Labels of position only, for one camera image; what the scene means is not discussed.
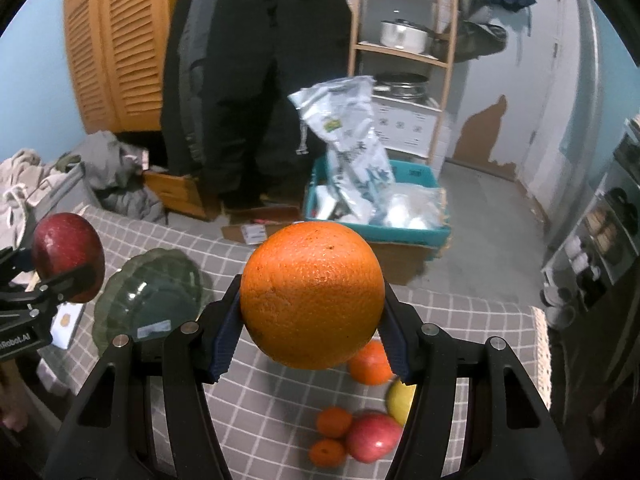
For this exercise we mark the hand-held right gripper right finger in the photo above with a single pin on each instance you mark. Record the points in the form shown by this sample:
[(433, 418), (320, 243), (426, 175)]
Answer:
[(396, 350)]

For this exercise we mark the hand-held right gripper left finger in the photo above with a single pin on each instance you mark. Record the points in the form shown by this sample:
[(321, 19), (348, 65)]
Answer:
[(226, 332)]

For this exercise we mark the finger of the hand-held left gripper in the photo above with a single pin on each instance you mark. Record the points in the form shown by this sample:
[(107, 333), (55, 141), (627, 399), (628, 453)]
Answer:
[(17, 259), (65, 282)]

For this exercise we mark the medium orange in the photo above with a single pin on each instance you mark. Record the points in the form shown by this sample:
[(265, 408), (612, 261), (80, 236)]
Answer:
[(370, 367)]

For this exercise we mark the dark red apple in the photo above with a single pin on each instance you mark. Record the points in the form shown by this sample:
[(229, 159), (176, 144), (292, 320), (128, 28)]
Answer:
[(67, 242)]

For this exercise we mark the green glass bowl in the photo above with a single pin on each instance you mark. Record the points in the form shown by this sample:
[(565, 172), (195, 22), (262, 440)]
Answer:
[(150, 295)]

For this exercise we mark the pinkish red apple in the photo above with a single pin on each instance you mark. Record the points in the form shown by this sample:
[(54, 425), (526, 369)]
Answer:
[(372, 437)]

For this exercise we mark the small tangerine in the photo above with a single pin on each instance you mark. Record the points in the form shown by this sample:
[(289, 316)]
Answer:
[(334, 421), (327, 452)]

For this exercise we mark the large orange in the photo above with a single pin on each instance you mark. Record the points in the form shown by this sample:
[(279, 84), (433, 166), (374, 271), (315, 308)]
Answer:
[(312, 295)]

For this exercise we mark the white card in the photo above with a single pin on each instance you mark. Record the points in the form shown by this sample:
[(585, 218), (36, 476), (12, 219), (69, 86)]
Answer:
[(66, 325)]

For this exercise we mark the yellow lemon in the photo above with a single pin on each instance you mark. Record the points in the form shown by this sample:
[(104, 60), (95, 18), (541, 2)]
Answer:
[(400, 402)]

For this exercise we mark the grey checked tablecloth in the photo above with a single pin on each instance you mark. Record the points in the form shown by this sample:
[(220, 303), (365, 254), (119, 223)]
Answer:
[(280, 405)]

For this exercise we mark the grey clothes pile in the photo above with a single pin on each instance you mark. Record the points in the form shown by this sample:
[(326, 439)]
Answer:
[(115, 170)]

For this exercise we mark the wooden drawer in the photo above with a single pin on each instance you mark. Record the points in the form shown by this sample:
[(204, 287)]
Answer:
[(175, 192)]

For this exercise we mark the clear plastic bag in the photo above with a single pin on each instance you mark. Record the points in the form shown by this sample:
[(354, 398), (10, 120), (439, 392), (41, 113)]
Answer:
[(410, 207)]

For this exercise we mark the teal plastic crate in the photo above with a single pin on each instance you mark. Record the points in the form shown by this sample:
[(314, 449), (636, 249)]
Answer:
[(415, 172)]

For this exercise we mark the printed plastic bag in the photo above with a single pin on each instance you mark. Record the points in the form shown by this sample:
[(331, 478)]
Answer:
[(345, 130)]

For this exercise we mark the shoe rack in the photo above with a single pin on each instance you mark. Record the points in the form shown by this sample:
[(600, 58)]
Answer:
[(595, 240)]

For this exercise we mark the black hanging coat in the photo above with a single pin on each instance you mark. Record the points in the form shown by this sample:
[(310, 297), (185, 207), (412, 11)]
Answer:
[(250, 85)]

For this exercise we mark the wooden louvered wardrobe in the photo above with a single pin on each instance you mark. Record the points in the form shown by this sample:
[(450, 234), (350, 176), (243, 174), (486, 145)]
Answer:
[(130, 35)]

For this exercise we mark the metal steamer pot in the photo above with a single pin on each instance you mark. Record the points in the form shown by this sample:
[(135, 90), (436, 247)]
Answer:
[(400, 87)]

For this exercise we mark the wooden shelf rack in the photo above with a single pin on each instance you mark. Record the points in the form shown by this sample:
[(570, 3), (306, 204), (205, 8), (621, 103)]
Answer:
[(447, 75)]

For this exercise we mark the metal cooking pot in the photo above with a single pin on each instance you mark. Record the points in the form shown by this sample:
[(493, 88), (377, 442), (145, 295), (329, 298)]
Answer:
[(402, 35)]

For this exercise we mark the grey-green hanging bag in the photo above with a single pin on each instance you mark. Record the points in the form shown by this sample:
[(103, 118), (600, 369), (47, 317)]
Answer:
[(482, 40)]

